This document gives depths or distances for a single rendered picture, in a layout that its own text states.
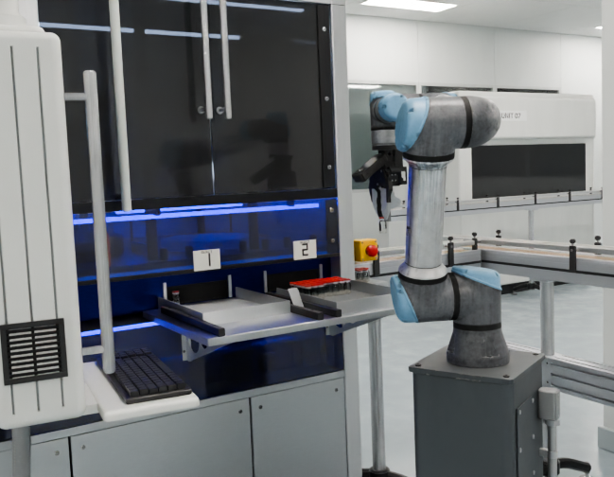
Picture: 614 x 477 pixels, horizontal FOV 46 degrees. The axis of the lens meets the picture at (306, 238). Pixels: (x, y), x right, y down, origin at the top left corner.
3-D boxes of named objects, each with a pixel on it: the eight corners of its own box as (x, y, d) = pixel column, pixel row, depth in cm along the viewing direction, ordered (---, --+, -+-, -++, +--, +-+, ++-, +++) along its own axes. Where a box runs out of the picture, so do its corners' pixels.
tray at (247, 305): (158, 308, 217) (157, 296, 217) (236, 297, 231) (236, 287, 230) (203, 326, 188) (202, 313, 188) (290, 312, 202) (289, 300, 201)
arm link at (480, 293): (510, 324, 173) (509, 267, 171) (455, 327, 171) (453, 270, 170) (491, 314, 185) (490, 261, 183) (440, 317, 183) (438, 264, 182)
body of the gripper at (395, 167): (408, 186, 210) (406, 144, 209) (384, 187, 205) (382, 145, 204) (391, 186, 216) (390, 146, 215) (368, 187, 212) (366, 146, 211)
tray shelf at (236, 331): (142, 317, 215) (142, 310, 215) (339, 289, 251) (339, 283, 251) (207, 346, 174) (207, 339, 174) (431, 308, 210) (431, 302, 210)
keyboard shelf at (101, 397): (43, 378, 183) (42, 367, 183) (152, 362, 194) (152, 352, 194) (62, 432, 142) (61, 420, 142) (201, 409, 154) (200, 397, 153)
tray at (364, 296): (276, 298, 225) (276, 288, 225) (346, 289, 238) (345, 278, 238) (337, 315, 196) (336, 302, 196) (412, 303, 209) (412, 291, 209)
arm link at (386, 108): (422, 90, 194) (412, 95, 205) (381, 91, 192) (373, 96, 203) (423, 120, 194) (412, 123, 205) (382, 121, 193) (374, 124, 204)
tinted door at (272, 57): (214, 194, 218) (203, -8, 212) (334, 187, 240) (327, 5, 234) (215, 194, 217) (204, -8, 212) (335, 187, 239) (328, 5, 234)
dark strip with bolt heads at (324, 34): (325, 253, 239) (316, 5, 231) (337, 252, 241) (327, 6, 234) (327, 253, 238) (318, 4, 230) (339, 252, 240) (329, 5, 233)
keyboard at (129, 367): (96, 362, 186) (96, 353, 185) (150, 355, 191) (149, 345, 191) (126, 405, 149) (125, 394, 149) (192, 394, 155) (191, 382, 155)
